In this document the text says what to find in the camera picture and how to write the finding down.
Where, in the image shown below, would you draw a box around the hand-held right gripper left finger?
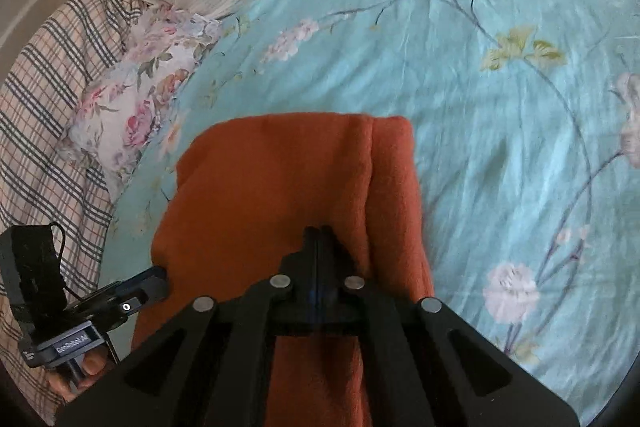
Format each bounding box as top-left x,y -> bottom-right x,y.
55,227 -> 319,427

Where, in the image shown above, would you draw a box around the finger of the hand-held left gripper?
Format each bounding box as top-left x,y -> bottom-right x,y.
64,266 -> 170,339

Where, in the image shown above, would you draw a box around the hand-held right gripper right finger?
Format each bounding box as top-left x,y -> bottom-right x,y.
317,227 -> 581,427

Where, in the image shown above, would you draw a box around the orange knit sweater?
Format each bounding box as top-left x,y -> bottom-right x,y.
131,113 -> 436,427

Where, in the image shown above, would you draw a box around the person's left hand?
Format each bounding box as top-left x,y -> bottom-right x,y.
47,347 -> 115,404

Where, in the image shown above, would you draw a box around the plaid blanket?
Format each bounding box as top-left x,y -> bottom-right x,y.
0,0 -> 146,423

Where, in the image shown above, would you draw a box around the white floral pillow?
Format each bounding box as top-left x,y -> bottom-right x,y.
60,4 -> 223,188

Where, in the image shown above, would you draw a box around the light blue floral bed sheet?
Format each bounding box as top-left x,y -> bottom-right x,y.
102,0 -> 640,427

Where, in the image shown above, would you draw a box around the black cable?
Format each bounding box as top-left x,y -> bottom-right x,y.
47,221 -> 83,300

